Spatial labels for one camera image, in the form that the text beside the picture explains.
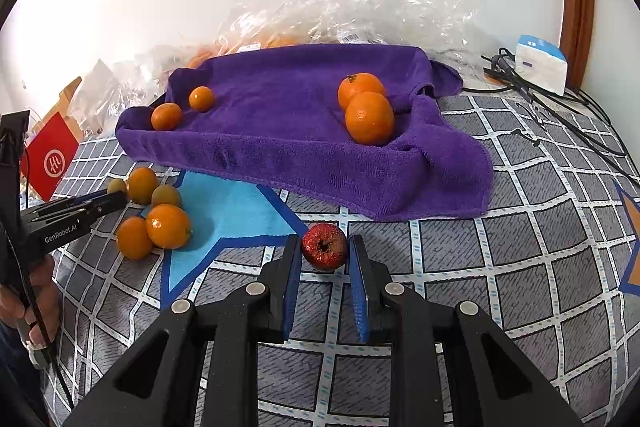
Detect pile of bagged oranges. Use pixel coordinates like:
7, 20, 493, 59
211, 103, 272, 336
187, 32, 301, 70

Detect large crinkled clear plastic bag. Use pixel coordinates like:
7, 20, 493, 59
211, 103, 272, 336
220, 0, 488, 68

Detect grey plastic bag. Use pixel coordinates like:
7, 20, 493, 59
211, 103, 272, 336
67, 59, 131, 138

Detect red hawthorn berry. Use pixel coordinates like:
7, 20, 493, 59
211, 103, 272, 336
300, 222, 348, 270

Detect small clear plastic bag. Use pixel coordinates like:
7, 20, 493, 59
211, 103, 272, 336
115, 42, 201, 108

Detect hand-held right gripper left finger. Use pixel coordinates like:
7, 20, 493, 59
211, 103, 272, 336
62, 233, 304, 427

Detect black cables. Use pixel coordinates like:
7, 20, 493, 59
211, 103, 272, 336
480, 49, 640, 188

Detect blue and white tissue box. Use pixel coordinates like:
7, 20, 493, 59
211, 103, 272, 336
515, 34, 569, 96

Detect grey checkered bedsheet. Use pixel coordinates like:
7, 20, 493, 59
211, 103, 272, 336
20, 87, 640, 427

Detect person's left hand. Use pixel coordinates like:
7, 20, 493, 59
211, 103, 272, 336
0, 254, 63, 348

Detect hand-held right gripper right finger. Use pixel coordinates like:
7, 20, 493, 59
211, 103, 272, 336
348, 233, 586, 427

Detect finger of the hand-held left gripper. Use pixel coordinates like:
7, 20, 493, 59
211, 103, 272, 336
75, 193, 129, 219
62, 191, 110, 204

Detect red paper bag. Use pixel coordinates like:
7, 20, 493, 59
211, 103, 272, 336
20, 112, 81, 202

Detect orange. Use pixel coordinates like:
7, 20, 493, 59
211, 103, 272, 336
337, 73, 387, 110
151, 102, 183, 132
145, 204, 193, 250
116, 216, 154, 261
345, 91, 396, 146
126, 167, 160, 206
188, 86, 216, 112

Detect purple towel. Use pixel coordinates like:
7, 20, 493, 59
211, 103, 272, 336
115, 43, 496, 223

